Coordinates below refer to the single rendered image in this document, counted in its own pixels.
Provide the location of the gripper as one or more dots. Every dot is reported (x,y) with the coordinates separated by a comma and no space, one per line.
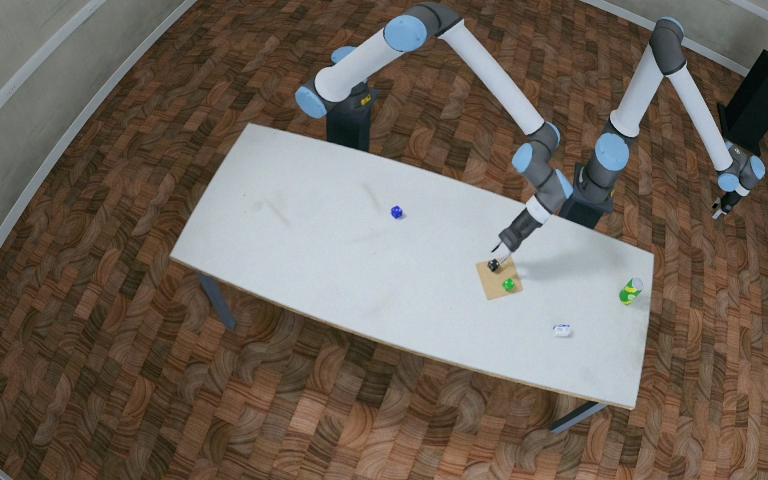
(729,203)
(521,231)

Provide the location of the black die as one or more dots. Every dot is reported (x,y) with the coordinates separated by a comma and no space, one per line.
(493,265)

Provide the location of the green die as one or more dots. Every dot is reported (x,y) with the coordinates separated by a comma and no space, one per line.
(509,284)

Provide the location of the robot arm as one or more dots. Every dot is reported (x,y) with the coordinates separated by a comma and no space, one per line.
(636,90)
(492,72)

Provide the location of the tan square mat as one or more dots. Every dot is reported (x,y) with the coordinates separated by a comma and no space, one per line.
(489,285)

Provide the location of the blue die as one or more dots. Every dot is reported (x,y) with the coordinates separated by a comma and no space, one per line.
(396,212)

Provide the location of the small white box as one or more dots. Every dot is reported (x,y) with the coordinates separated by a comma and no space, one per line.
(561,330)

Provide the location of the black cabinet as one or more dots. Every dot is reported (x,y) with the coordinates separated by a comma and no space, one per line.
(750,102)

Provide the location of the green and yellow can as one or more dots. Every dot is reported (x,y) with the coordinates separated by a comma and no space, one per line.
(630,292)

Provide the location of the white table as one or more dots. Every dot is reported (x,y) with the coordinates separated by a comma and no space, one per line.
(330,240)

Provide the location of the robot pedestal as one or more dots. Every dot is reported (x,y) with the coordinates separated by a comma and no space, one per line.
(348,129)
(591,213)

